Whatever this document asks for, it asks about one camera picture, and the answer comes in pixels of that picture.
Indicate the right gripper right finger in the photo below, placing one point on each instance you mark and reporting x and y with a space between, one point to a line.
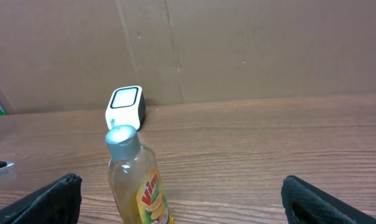
307 204

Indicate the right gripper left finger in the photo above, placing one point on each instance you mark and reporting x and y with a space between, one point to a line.
57 202

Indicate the yellow dish soap bottle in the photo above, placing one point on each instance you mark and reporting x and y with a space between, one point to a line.
134 179

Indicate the white barcode scanner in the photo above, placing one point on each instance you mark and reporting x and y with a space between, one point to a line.
126 107

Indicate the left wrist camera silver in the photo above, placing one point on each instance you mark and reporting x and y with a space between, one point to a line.
7 174

